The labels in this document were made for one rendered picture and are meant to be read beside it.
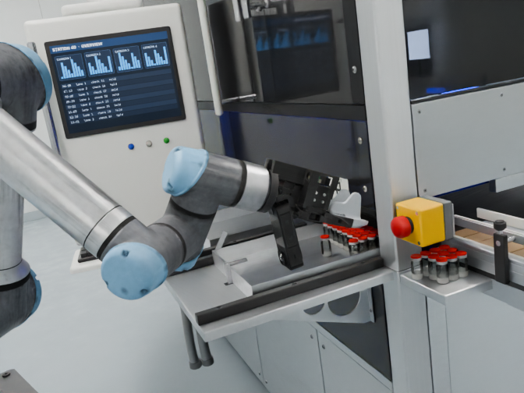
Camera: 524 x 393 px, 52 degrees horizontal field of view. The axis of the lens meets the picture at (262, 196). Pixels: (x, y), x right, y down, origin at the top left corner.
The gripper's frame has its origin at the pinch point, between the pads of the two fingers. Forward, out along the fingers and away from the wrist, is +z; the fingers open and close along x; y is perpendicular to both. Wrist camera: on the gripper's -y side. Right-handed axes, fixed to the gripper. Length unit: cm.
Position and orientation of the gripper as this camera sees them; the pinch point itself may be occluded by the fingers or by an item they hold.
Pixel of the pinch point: (359, 224)
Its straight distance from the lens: 96.1
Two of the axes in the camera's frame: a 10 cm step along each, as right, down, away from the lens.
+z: 8.9, 2.0, 4.1
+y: 2.5, -9.6, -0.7
